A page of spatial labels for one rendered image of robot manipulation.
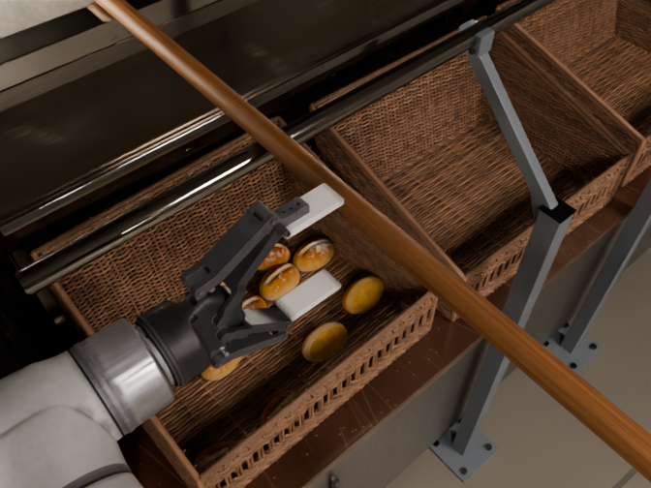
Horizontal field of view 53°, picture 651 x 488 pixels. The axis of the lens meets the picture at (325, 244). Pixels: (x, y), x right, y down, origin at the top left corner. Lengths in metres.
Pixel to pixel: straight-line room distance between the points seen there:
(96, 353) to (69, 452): 0.08
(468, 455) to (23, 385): 1.45
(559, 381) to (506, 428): 1.33
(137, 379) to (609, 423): 0.39
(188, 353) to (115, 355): 0.06
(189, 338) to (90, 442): 0.11
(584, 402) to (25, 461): 0.45
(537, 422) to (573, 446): 0.11
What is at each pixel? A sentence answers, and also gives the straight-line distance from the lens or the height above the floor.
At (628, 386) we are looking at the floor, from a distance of 2.12.
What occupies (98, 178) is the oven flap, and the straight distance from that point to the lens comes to 1.15.
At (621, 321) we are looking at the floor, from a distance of 2.24.
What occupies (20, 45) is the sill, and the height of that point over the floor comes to 1.18.
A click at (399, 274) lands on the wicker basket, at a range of 1.30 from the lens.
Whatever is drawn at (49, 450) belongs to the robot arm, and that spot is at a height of 1.24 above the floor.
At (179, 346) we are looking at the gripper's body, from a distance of 0.58.
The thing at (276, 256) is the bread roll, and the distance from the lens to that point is 1.39.
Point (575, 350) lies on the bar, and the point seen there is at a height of 0.01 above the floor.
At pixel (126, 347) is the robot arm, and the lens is 0.58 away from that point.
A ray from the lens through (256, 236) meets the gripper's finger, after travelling 0.57.
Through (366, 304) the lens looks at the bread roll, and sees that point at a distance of 1.33.
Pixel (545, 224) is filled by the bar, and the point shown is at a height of 0.93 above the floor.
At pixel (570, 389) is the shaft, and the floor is 1.20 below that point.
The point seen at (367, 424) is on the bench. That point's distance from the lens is 1.25.
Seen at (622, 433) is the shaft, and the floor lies 1.20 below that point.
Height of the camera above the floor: 1.72
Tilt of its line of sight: 50 degrees down
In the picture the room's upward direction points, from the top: straight up
